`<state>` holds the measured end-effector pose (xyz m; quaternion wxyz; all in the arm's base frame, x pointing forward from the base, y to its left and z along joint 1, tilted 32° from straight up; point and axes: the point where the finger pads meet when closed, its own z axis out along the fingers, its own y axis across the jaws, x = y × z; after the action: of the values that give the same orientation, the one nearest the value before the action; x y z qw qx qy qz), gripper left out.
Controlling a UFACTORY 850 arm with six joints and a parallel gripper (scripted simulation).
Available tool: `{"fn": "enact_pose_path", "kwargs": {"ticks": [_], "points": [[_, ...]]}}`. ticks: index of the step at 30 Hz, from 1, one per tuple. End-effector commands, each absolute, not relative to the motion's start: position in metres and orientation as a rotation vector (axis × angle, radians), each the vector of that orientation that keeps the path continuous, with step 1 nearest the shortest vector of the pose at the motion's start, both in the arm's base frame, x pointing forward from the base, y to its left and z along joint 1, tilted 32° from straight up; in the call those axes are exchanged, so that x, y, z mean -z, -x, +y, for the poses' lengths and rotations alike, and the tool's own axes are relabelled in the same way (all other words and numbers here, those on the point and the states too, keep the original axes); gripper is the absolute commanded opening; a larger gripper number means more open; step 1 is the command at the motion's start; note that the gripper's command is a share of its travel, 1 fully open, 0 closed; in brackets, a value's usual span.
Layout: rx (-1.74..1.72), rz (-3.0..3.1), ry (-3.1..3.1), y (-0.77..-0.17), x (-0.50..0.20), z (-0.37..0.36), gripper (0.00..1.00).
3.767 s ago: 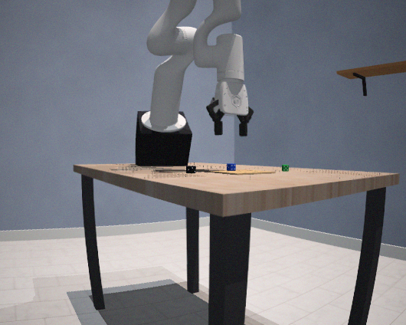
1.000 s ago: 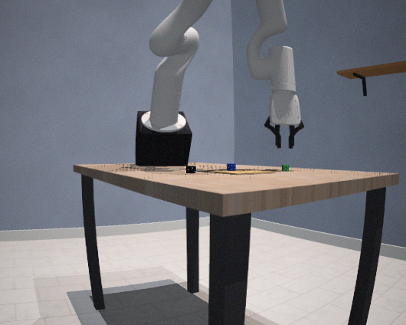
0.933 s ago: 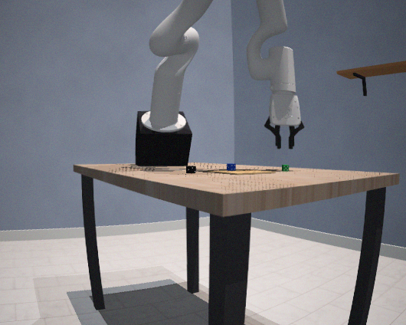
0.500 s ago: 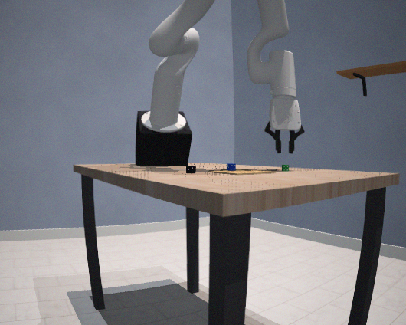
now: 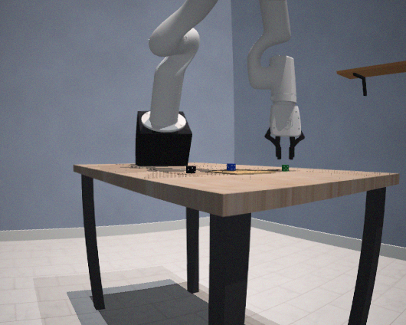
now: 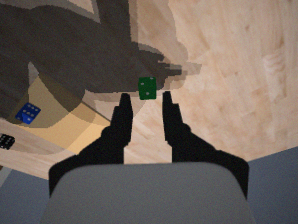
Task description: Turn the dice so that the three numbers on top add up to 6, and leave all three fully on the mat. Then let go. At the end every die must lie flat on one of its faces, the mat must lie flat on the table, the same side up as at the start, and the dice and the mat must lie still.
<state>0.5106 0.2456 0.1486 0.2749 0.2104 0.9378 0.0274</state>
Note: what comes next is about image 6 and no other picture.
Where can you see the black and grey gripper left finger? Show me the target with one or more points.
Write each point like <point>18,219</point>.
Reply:
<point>107,149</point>

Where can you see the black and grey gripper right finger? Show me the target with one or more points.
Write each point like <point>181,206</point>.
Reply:
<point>188,147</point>

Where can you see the tan flat mat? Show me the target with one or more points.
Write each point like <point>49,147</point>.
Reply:
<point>64,119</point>

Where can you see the dark green die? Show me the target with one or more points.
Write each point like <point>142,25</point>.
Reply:
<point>147,88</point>

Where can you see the black die with white pips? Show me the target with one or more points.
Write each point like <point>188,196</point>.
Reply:
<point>6,142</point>

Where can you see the blue die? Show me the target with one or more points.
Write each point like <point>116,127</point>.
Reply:
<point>27,113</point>

